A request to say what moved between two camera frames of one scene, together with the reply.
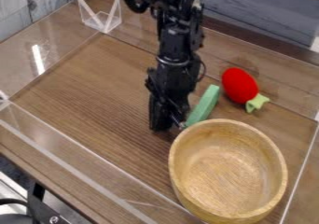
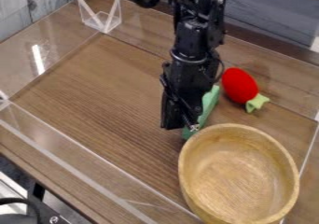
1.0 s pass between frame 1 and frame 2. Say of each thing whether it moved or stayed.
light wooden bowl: moved
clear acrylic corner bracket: stayed
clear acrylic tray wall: stayed
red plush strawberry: stayed
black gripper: moved
